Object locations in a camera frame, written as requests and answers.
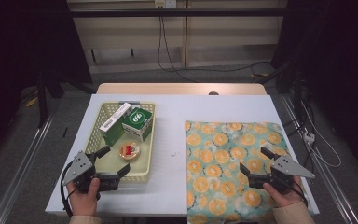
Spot person's left hand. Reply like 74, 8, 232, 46
66, 177, 102, 217

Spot black metal crossbar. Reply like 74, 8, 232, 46
69, 7, 287, 18

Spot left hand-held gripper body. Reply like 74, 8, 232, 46
61, 150, 121, 193

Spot right hand-held gripper cable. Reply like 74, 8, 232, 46
290, 180, 310, 208

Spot white power strip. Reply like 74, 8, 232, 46
303, 131, 317, 145

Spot white wall socket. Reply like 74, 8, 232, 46
154, 0, 178, 9

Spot short green and white box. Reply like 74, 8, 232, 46
121, 106, 154, 143

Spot aluminium floor rail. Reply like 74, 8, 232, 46
0, 114, 58, 224
280, 93, 358, 224

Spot orange print fabric tote bag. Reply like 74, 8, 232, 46
185, 120, 312, 224

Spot round tan tin red label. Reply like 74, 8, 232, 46
118, 142, 141, 162

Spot left hand-held gripper cable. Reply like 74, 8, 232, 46
60, 160, 76, 218

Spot hand-held gripper cable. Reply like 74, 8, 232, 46
60, 160, 76, 218
290, 180, 310, 208

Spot person's right hand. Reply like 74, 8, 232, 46
262, 175, 306, 209

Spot pale green perforated plastic basket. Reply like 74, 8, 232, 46
83, 101, 158, 185

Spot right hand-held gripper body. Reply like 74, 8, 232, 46
247, 155, 316, 194

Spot white cable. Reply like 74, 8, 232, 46
299, 101, 343, 169

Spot black curtain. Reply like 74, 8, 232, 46
270, 0, 358, 176
0, 0, 93, 164

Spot black hanging cable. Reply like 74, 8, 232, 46
160, 15, 199, 83
157, 7, 273, 74

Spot tall green and white box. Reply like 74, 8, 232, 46
99, 102, 133, 147

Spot black metal stand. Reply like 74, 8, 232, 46
36, 69, 50, 129

